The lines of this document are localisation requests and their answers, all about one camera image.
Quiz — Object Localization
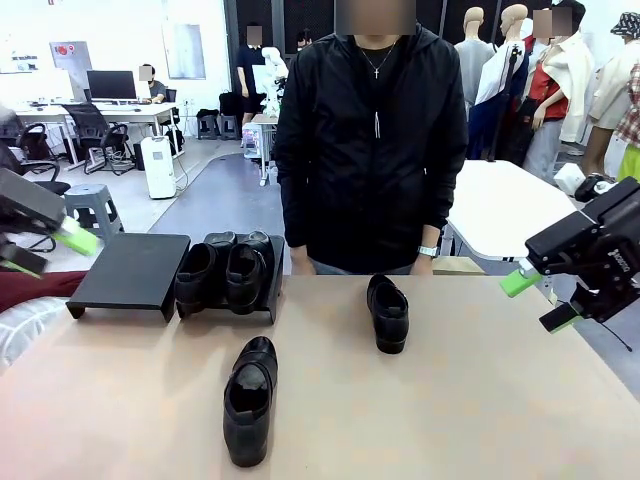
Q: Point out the dark red cloth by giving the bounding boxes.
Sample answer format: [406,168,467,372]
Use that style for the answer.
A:
[0,269,87,314]

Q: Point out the white plastic wrapped bundle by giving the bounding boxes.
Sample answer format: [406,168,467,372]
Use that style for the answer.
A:
[0,294,71,376]

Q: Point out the grey panel with red sign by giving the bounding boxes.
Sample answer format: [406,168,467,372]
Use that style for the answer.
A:
[48,40,94,101]

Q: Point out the person's right hand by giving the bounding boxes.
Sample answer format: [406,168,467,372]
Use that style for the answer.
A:
[290,244,316,275]

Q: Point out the cardboard box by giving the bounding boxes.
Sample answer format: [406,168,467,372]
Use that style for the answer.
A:
[432,256,487,276]

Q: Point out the standing person in black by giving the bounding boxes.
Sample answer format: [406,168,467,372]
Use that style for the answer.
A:
[235,23,266,126]

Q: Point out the white table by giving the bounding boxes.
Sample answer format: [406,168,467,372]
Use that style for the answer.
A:
[442,159,581,261]

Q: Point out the black shoe stand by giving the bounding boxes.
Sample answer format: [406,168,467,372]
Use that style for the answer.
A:
[175,232,287,326]
[66,232,192,324]

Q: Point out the mannequin in red top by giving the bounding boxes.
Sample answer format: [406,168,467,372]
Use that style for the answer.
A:
[522,19,571,176]

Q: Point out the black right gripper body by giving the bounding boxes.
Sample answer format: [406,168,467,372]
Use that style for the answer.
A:
[569,175,640,324]

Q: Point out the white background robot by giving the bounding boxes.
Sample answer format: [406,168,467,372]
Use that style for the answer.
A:
[253,46,291,117]

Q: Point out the mannequin in white navy jacket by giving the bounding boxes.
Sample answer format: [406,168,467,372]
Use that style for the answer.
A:
[473,3,532,162]

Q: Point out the black leather loafer shoe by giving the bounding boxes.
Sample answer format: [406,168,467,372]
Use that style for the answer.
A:
[224,229,275,316]
[221,335,280,470]
[366,273,411,355]
[173,230,236,317]

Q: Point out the thin black cable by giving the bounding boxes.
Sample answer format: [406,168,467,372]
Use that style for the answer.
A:
[599,322,632,352]

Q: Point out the person's left forearm black sleeve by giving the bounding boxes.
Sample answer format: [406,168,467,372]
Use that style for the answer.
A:
[419,159,467,249]

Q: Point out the grey plastic stool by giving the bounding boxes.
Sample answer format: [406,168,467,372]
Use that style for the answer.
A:
[63,183,125,246]

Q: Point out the seated person at desk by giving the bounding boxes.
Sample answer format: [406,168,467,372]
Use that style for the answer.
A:
[137,63,169,104]

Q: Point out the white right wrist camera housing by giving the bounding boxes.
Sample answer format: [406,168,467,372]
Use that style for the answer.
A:
[554,164,617,204]

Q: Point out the silver cross necklace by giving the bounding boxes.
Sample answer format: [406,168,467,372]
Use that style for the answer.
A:
[359,42,399,80]

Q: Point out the lit computer case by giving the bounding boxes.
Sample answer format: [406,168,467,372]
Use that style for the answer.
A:
[241,122,277,160]

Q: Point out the black backpack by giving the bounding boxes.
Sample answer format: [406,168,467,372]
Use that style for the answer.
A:
[218,91,247,117]

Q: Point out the white computer monitor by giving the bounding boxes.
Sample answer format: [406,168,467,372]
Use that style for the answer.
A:
[0,68,72,104]

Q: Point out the white office desk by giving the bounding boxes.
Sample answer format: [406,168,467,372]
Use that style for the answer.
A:
[0,101,180,166]

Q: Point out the black computer monitor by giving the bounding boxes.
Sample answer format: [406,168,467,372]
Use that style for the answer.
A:
[86,69,138,104]

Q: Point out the mannequin in cream jacket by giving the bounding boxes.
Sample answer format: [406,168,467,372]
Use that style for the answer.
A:
[542,0,597,146]

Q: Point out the person in black hooded jacket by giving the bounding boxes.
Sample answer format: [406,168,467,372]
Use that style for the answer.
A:
[273,0,470,276]

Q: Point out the mannequin with bucket hat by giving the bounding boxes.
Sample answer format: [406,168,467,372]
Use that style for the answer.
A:
[581,12,640,181]

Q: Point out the mannequin in grey tank top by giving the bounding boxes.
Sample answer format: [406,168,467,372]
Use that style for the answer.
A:
[454,6,497,109]

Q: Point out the wall whiteboard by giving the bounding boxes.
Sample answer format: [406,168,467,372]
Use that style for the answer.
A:
[160,23,207,81]

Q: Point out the white air purifier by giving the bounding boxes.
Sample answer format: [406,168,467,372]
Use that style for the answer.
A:
[139,135,178,201]

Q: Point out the black mesh office chair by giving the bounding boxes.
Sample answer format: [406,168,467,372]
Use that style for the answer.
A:
[62,103,135,176]

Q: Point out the mannequin in neon yellow pants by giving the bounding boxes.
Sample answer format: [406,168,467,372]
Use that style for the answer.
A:
[617,144,640,184]

